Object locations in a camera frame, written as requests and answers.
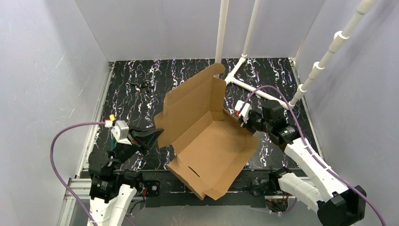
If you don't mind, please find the brown cardboard box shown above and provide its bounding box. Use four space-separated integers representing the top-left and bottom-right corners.
154 63 259 201

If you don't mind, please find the white PVC pipe frame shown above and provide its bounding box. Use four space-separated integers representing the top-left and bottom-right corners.
224 0 376 110

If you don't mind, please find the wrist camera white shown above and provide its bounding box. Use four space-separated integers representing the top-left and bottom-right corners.
105 120 132 145
234 100 252 123

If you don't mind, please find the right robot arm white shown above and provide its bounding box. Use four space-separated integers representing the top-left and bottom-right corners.
235 100 366 226

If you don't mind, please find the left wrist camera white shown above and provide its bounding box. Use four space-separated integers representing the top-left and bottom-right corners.
105 120 132 145

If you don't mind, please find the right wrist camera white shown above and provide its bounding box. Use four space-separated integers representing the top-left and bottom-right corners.
234 100 252 123

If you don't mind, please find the small black clip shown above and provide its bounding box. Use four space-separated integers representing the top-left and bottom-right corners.
128 80 155 92

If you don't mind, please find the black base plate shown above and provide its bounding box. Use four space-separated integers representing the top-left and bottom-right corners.
141 168 284 208

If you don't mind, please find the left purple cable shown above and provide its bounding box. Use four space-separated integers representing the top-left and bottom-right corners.
49 122 138 226

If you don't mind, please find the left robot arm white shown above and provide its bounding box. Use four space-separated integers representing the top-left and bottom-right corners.
87 126 164 226

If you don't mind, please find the green handled tool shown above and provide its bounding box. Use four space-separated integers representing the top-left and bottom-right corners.
110 132 116 152

